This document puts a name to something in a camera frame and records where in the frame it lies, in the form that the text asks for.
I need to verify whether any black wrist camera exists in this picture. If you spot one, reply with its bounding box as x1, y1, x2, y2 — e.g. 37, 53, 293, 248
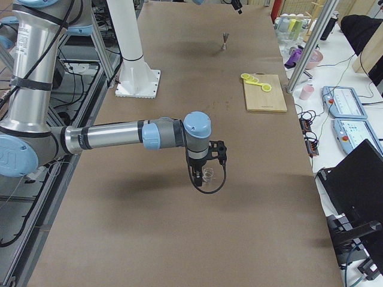
207, 141, 227, 166

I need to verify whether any steel measuring jigger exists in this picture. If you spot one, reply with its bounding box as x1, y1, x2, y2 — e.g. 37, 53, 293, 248
221, 32, 229, 51

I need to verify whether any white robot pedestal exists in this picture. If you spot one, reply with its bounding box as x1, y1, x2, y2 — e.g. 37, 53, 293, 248
107, 0, 161, 99

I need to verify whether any lower blue teach pendant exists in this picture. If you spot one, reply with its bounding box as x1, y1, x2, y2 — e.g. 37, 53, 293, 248
333, 118, 382, 155

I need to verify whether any pink bowl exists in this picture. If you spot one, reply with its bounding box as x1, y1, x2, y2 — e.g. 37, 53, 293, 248
305, 49, 323, 69

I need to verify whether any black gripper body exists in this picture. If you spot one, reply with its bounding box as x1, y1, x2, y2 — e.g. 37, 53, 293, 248
188, 157, 207, 175

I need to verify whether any yellow lemon slice toy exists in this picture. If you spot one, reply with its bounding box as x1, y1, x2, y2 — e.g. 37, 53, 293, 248
240, 73, 272, 92

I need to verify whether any wooden cutting board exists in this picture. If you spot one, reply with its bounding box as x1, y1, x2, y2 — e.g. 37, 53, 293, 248
243, 74, 287, 112

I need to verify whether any clear glass cup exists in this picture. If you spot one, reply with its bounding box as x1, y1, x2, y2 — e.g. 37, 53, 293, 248
202, 167, 214, 183

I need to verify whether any purple cloth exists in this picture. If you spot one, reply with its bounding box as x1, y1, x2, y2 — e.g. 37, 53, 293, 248
284, 47, 302, 69

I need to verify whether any upper blue teach pendant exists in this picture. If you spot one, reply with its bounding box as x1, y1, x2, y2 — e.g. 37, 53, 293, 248
322, 86, 367, 120

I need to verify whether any pink plastic cup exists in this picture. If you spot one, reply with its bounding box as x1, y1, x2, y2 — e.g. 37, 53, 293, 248
299, 84, 315, 100

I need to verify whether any blue teach pendant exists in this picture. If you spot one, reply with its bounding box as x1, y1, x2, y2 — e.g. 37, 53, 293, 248
322, 86, 367, 120
333, 118, 382, 155

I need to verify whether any aluminium frame post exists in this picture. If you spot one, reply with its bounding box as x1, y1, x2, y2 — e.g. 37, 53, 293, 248
286, 0, 339, 94

